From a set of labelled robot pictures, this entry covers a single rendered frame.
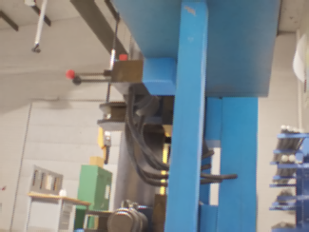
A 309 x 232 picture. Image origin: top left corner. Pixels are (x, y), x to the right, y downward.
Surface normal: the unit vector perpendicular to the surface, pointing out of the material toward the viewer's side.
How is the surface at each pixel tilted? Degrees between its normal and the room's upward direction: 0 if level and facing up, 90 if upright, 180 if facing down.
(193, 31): 90
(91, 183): 90
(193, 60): 90
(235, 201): 90
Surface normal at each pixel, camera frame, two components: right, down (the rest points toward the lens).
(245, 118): -0.22, -0.29
